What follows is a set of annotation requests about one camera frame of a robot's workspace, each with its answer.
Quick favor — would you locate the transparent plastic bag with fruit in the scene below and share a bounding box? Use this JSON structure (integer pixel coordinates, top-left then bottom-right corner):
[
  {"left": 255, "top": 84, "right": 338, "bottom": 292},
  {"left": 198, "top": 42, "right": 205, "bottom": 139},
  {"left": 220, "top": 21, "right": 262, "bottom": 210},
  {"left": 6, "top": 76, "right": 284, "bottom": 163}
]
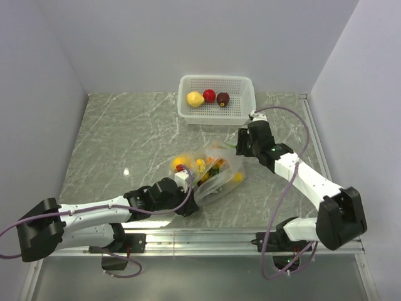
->
[{"left": 169, "top": 141, "right": 246, "bottom": 206}]

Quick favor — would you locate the dark purple passion fruit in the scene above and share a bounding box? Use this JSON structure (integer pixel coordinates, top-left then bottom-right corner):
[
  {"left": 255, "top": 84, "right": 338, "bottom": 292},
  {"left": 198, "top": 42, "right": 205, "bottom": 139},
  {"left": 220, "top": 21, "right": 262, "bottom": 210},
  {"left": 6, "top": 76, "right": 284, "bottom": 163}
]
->
[{"left": 216, "top": 92, "right": 230, "bottom": 107}]

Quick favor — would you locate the yellow lemon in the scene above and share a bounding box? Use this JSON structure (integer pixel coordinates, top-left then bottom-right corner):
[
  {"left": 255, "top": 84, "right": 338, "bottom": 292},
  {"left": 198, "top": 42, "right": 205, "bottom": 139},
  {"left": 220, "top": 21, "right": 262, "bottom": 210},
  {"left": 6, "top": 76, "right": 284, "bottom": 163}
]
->
[{"left": 186, "top": 91, "right": 205, "bottom": 108}]

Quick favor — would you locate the white perforated plastic basket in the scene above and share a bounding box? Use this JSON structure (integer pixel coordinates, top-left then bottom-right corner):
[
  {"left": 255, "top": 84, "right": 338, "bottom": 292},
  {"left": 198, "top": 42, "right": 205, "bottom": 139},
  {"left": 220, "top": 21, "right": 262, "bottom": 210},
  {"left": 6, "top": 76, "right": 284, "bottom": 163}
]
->
[{"left": 177, "top": 75, "right": 256, "bottom": 126}]

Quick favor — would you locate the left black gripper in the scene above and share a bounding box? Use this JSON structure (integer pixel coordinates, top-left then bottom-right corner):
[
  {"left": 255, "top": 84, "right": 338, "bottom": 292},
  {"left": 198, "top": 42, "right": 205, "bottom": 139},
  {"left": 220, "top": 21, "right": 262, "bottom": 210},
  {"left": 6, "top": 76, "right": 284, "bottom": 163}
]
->
[{"left": 154, "top": 181, "right": 199, "bottom": 216}]

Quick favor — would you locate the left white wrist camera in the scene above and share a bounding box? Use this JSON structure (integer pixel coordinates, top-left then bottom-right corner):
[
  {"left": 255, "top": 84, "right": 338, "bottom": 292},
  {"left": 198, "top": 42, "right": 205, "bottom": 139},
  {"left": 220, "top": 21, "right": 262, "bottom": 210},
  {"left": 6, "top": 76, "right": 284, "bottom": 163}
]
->
[{"left": 174, "top": 164, "right": 192, "bottom": 192}]

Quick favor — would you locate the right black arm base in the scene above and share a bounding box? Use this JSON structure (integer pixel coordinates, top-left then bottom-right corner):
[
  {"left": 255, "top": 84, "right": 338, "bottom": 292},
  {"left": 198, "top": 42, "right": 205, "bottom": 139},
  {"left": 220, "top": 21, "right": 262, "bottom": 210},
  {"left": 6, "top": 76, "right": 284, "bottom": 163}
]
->
[{"left": 251, "top": 230, "right": 308, "bottom": 272}]

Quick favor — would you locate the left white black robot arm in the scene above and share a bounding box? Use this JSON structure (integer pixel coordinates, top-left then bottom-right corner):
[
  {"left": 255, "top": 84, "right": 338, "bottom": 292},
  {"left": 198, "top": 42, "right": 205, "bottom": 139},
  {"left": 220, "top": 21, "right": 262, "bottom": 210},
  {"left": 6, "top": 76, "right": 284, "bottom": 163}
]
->
[{"left": 16, "top": 177, "right": 199, "bottom": 262}]

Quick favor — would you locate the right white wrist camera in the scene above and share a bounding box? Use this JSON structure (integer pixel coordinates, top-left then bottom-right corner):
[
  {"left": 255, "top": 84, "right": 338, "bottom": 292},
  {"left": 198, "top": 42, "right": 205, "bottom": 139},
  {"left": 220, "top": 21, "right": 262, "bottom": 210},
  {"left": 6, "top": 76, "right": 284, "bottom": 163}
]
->
[{"left": 249, "top": 110, "right": 268, "bottom": 124}]

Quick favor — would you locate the aluminium mounting rail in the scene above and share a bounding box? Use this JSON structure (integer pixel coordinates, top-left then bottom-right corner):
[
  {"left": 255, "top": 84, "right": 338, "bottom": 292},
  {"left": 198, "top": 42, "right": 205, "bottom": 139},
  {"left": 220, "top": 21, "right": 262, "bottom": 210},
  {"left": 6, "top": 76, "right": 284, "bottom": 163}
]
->
[{"left": 21, "top": 229, "right": 368, "bottom": 300}]

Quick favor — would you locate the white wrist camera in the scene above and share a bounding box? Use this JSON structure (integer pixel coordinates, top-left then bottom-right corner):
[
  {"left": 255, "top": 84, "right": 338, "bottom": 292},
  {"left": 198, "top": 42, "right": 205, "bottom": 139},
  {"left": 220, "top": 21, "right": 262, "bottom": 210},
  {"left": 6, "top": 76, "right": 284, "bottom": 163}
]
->
[
  {"left": 249, "top": 110, "right": 268, "bottom": 124},
  {"left": 174, "top": 164, "right": 192, "bottom": 192}
]

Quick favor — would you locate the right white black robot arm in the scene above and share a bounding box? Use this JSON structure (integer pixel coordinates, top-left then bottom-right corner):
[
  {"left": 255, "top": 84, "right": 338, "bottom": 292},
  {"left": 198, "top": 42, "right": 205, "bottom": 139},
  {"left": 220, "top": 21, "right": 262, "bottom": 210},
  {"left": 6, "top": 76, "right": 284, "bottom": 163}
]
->
[{"left": 236, "top": 120, "right": 367, "bottom": 251}]

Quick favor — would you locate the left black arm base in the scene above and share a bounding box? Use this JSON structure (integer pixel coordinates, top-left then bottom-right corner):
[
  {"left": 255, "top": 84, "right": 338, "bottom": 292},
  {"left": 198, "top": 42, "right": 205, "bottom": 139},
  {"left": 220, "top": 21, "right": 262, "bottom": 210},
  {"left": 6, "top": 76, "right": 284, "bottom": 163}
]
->
[{"left": 88, "top": 223, "right": 146, "bottom": 279}]

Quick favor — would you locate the red apple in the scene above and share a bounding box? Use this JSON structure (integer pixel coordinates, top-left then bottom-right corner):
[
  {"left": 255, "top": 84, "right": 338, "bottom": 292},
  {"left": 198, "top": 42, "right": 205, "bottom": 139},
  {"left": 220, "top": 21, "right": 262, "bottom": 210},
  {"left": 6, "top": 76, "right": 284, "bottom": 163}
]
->
[{"left": 203, "top": 89, "right": 216, "bottom": 103}]

